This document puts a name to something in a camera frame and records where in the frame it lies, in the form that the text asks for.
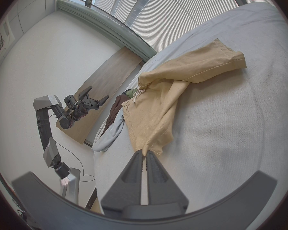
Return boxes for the bed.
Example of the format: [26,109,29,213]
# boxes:
[56,2,288,215]

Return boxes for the black cable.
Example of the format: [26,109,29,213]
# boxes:
[54,140,96,183]

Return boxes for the brown garment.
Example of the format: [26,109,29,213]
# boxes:
[103,94,126,138]

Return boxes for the green garment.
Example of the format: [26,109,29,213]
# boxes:
[125,88,139,98]

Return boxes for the pale blue garment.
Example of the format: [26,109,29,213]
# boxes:
[91,109,127,153]

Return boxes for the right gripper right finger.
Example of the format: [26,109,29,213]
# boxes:
[146,152,189,212]

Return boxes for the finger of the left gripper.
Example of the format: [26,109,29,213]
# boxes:
[97,95,110,106]
[78,86,93,102]

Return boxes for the window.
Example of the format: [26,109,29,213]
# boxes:
[56,0,276,60]

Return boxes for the white wall vent grille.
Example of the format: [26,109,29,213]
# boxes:
[0,18,16,68]

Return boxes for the tan trousers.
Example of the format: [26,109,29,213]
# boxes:
[122,38,247,156]

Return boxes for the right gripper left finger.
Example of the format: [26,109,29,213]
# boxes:
[101,150,144,210]

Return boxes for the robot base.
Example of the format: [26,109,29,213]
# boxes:
[59,167,81,205]

